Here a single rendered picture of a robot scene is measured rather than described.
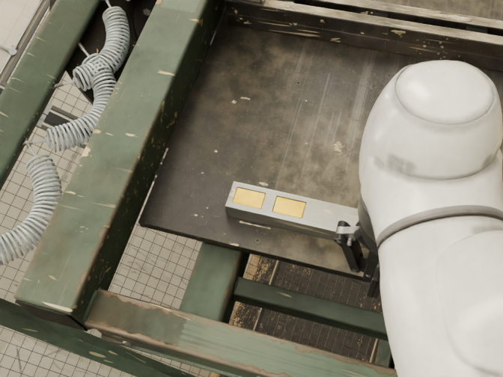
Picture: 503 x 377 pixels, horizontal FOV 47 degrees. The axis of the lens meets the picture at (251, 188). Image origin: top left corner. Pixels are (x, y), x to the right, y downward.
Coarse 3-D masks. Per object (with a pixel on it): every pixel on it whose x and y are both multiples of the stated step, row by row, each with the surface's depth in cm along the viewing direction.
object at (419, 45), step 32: (256, 0) 110; (288, 0) 115; (320, 0) 113; (352, 0) 113; (288, 32) 118; (320, 32) 115; (352, 32) 113; (384, 32) 111; (416, 32) 108; (448, 32) 107; (480, 32) 108; (480, 64) 111
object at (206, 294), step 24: (216, 264) 100; (240, 264) 101; (192, 288) 99; (216, 288) 98; (240, 288) 100; (264, 288) 100; (192, 312) 97; (216, 312) 96; (288, 312) 100; (312, 312) 97; (336, 312) 97; (360, 312) 97; (384, 336) 96
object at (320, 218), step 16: (272, 192) 98; (240, 208) 97; (256, 208) 97; (272, 208) 96; (320, 208) 96; (336, 208) 96; (352, 208) 95; (272, 224) 98; (288, 224) 96; (304, 224) 95; (320, 224) 94; (336, 224) 94; (352, 224) 94
